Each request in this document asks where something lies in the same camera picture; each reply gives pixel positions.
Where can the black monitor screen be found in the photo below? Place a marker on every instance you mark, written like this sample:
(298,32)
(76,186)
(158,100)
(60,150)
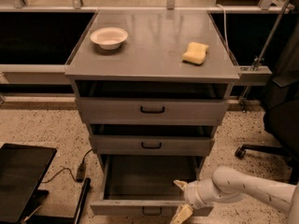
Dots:
(22,169)

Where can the grey drawer cabinet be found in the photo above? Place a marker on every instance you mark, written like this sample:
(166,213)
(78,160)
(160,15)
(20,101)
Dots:
(157,39)

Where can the yellow sponge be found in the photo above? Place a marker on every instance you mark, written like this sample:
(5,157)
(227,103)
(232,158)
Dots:
(196,53)

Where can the white bowl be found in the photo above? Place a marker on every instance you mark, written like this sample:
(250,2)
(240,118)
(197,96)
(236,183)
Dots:
(109,38)

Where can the black power adapter with cable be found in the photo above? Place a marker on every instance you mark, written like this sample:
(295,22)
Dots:
(79,176)

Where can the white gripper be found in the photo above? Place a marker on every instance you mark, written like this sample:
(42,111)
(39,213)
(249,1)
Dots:
(191,196)

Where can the grey top drawer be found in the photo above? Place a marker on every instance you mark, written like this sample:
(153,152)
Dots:
(145,102)

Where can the black office chair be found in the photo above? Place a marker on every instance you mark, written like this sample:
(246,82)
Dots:
(281,103)

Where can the grey middle drawer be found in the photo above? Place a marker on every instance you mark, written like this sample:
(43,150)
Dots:
(152,139)

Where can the black tube on floor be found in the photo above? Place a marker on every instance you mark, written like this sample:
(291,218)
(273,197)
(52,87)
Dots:
(82,199)

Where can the grey drawer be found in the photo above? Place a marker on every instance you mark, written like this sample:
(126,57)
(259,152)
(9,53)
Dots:
(152,139)
(144,185)
(145,102)

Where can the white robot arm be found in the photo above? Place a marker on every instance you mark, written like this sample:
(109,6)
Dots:
(227,185)

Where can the grey bottom drawer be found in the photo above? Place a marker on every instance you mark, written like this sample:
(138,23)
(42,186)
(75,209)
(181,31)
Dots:
(144,185)

